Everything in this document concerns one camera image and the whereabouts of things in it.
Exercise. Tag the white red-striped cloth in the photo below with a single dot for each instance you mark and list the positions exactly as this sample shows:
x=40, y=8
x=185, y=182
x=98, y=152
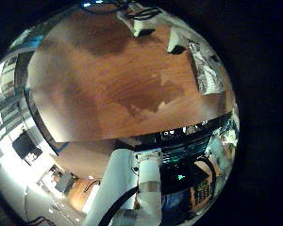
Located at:
x=207, y=75

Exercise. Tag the black slatted panel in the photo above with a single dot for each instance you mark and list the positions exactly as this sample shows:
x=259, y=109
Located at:
x=200, y=193

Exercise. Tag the gray chair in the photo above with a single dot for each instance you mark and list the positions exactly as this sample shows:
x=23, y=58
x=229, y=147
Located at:
x=64, y=182

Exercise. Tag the dark monitor screen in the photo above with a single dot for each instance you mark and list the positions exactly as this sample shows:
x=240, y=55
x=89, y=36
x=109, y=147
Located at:
x=23, y=146

